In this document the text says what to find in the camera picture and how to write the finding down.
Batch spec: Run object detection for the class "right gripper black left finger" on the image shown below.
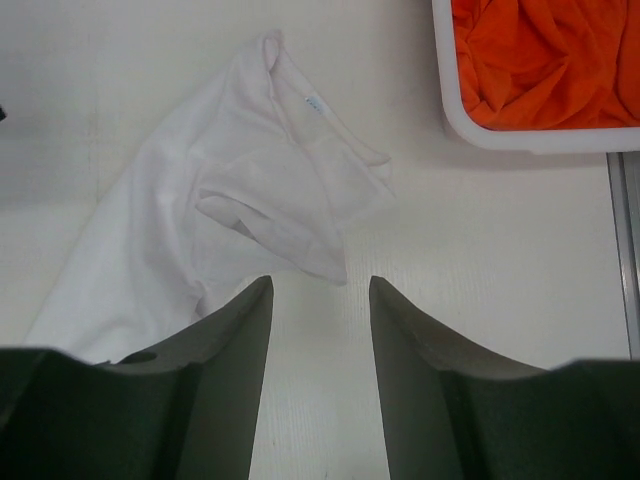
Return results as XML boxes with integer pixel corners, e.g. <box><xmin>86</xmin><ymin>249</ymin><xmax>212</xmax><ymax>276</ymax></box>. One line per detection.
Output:
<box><xmin>1</xmin><ymin>277</ymin><xmax>274</xmax><ymax>479</ymax></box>

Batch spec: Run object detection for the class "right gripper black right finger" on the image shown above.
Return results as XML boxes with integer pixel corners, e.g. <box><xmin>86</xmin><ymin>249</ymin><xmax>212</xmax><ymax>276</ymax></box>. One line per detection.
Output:
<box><xmin>369</xmin><ymin>276</ymin><xmax>639</xmax><ymax>479</ymax></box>

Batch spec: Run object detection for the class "white t shirt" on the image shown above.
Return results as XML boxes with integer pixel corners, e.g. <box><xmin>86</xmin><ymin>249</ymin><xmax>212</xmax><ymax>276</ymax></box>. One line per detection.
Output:
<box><xmin>25</xmin><ymin>31</ymin><xmax>393</xmax><ymax>363</ymax></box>

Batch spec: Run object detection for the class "white plastic basket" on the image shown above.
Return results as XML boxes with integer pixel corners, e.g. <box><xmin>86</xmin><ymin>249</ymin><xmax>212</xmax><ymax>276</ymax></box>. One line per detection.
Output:
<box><xmin>432</xmin><ymin>1</ymin><xmax>639</xmax><ymax>155</ymax></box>

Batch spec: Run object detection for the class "orange t shirt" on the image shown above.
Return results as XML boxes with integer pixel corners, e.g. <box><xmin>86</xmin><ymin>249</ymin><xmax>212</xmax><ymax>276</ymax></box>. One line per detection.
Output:
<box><xmin>452</xmin><ymin>0</ymin><xmax>639</xmax><ymax>131</ymax></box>

